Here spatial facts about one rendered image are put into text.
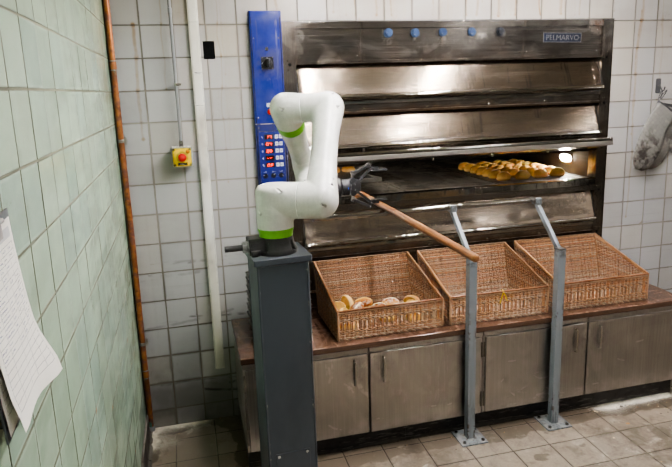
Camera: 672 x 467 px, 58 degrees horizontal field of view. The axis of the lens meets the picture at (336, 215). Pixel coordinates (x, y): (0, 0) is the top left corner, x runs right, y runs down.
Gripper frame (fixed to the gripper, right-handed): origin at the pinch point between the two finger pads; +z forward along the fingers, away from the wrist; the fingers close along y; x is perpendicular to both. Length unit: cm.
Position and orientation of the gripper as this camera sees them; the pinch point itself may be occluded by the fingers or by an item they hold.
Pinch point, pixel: (383, 184)
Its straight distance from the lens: 275.4
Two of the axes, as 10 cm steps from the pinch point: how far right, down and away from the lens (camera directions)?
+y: 0.3, 9.8, 2.1
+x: 2.5, 1.9, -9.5
